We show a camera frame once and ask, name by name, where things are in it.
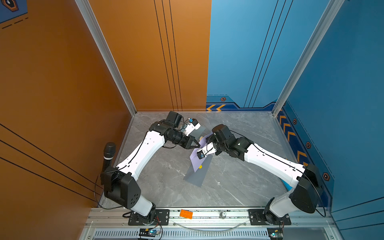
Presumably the purple envelope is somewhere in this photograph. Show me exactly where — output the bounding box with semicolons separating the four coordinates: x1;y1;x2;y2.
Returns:
190;133;216;172

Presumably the grey envelope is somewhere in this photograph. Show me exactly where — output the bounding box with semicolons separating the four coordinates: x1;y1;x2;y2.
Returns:
184;156;213;188

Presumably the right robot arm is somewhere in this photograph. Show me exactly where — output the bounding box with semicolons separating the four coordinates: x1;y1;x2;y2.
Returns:
197;124;324;225

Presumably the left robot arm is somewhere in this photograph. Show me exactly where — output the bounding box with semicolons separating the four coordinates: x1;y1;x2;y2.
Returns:
100;111;201;224

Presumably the teal envelope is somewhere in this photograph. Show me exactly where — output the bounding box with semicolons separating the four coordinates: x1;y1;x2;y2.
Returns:
192;123;206;141

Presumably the orange lego brick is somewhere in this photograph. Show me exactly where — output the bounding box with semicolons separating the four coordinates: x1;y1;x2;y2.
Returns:
180;209;193;220

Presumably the black microphone on stand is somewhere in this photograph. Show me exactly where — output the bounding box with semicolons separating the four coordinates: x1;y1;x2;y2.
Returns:
100;142;116;185

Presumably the left green circuit board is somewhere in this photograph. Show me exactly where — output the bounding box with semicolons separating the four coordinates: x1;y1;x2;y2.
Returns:
139;228;158;239

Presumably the green circuit board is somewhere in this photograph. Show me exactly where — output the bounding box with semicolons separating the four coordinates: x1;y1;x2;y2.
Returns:
139;228;158;239
267;228;284;240

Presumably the right green circuit board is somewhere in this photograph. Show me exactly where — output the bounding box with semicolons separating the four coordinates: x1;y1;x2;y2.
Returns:
267;228;284;240

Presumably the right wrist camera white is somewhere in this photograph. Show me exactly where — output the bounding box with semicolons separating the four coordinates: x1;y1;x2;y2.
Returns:
197;143;216;160

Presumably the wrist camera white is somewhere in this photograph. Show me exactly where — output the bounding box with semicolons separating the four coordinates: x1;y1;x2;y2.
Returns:
184;118;201;136
197;143;216;160

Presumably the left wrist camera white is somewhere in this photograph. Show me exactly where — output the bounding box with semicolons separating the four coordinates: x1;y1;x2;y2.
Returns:
184;118;201;136

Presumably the silver knob on rail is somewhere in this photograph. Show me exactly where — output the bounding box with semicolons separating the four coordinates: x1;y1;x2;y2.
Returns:
220;212;227;219

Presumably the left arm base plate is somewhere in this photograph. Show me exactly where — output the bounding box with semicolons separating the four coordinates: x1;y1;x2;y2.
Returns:
128;209;170;226

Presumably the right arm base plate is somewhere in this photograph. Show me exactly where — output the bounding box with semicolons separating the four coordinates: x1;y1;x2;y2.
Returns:
248;209;292;226

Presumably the aluminium front rail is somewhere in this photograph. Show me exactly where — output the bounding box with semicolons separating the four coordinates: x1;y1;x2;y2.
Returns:
85;207;336;229

